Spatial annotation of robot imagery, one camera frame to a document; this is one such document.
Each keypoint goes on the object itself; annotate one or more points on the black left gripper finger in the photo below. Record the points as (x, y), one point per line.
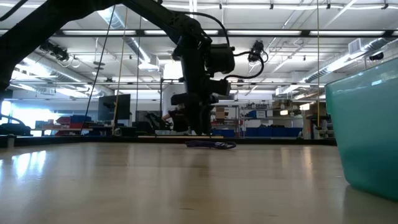
(192, 119)
(207, 119)

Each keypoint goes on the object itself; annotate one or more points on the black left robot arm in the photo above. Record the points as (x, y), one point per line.
(37, 28)

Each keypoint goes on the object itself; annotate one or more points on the person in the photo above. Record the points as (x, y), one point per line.
(178, 119)

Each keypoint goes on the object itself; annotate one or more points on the metal storage shelf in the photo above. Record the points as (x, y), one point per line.
(267, 124)

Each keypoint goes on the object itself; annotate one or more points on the black computer monitor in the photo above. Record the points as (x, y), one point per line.
(113, 107)

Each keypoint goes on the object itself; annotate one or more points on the red and blue crates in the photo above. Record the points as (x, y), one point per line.
(73, 122)

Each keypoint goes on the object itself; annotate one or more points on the teal plastic bin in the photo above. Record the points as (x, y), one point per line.
(367, 130)

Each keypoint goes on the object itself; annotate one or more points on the dark parked car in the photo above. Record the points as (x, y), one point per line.
(14, 128)

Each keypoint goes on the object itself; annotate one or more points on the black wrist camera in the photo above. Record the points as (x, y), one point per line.
(221, 86)

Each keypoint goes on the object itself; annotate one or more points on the black overhead camera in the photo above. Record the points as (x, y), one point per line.
(257, 51)

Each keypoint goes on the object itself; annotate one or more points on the black table frame rail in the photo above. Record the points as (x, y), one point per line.
(93, 140)

